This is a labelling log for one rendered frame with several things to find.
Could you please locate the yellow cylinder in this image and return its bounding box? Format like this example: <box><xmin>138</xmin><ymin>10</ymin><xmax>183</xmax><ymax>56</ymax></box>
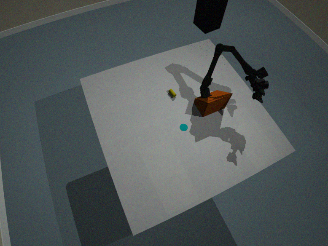
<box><xmin>169</xmin><ymin>89</ymin><xmax>176</xmax><ymax>97</ymax></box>

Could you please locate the teal circle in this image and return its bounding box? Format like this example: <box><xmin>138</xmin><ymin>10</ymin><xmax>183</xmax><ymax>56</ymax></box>
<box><xmin>180</xmin><ymin>124</ymin><xmax>188</xmax><ymax>131</ymax></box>

